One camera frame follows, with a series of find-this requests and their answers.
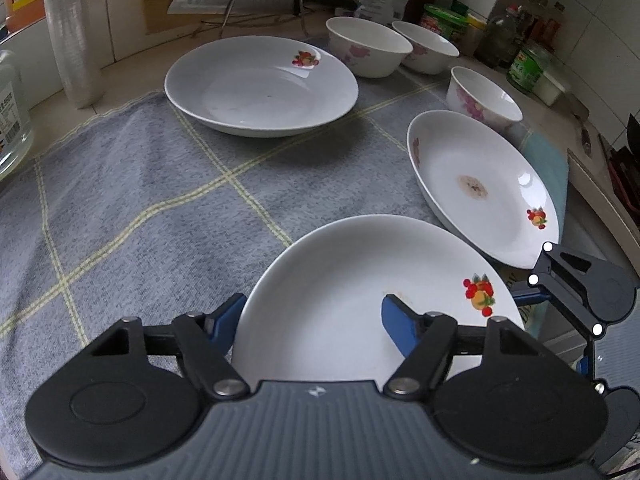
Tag white bowl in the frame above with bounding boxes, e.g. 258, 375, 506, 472
446, 66, 523, 133
326, 16, 413, 79
392, 21, 460, 75

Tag glass jar yellow lid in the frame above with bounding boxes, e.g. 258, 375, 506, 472
0, 50, 34, 179

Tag white plate back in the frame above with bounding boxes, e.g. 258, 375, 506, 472
164, 36, 359, 139

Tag green lid sauce jar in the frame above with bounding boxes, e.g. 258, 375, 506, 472
421, 4, 468, 44

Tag white bowl front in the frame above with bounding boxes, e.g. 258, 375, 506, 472
446, 66, 523, 133

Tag clear oil bottle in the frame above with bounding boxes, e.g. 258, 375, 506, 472
474, 4, 521, 70

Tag metal wire rack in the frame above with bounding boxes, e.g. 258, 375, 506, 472
192, 0, 321, 40

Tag white plate with stain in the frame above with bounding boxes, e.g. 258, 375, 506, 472
407, 110, 560, 270

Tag yellow lid spice jar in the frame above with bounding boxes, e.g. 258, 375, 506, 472
459, 11, 487, 58

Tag green cap glass bottle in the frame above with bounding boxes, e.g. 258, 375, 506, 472
506, 41, 552, 93

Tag grey checked dish mat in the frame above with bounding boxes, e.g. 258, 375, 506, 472
1, 70, 449, 477

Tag plastic wrap roll tall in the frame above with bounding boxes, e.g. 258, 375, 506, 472
43, 0, 104, 110

